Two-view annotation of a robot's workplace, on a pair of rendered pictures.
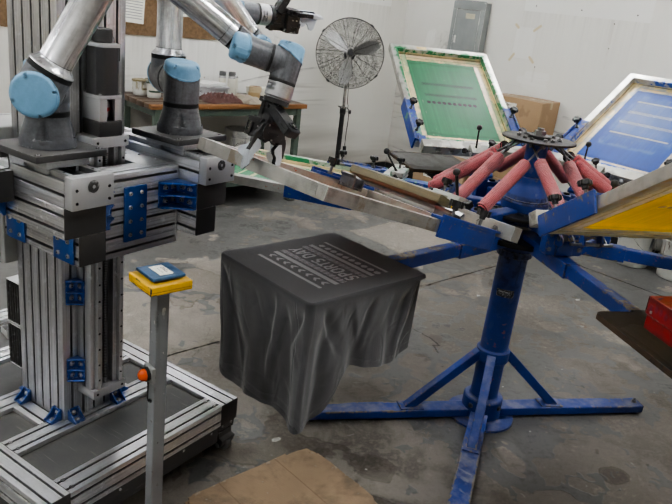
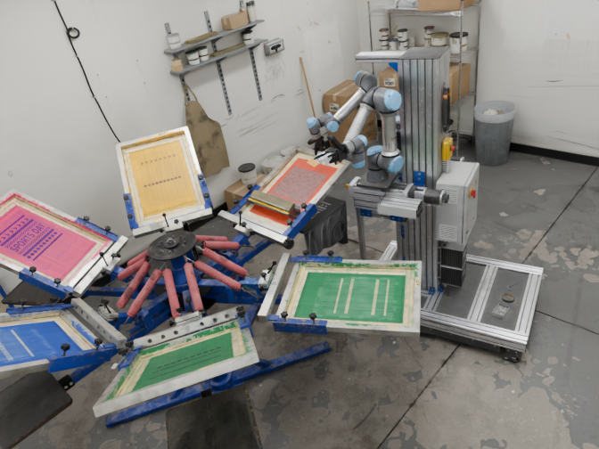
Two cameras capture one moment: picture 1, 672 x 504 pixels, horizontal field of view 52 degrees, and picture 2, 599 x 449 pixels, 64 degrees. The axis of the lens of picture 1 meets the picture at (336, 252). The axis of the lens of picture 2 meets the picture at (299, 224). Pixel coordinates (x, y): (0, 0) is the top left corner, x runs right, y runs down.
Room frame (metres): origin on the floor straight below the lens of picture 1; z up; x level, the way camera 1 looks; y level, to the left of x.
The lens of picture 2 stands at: (5.20, 0.14, 2.85)
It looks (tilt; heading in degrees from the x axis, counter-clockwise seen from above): 33 degrees down; 183
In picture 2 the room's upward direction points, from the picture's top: 10 degrees counter-clockwise
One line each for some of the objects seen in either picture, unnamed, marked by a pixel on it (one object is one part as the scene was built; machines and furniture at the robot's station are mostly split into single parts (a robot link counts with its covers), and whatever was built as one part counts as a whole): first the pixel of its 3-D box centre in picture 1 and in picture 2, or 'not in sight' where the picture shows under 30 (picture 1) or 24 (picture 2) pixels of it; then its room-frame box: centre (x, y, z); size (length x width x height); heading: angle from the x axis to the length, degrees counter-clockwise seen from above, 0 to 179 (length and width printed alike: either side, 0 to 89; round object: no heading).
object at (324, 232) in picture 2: not in sight; (324, 232); (2.16, 0.16, 0.79); 0.46 x 0.09 x 0.33; 135
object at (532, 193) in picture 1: (507, 281); (199, 320); (2.81, -0.76, 0.67); 0.39 x 0.39 x 1.35
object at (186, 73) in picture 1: (181, 80); (376, 156); (2.30, 0.58, 1.42); 0.13 x 0.12 x 0.14; 34
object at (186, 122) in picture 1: (180, 116); (376, 171); (2.29, 0.57, 1.31); 0.15 x 0.15 x 0.10
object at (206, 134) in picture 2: not in sight; (200, 131); (0.29, -0.99, 1.06); 0.53 x 0.07 x 1.05; 135
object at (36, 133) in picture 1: (47, 126); not in sight; (1.87, 0.83, 1.31); 0.15 x 0.15 x 0.10
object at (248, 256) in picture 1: (323, 263); (304, 208); (2.03, 0.03, 0.95); 0.48 x 0.44 x 0.01; 135
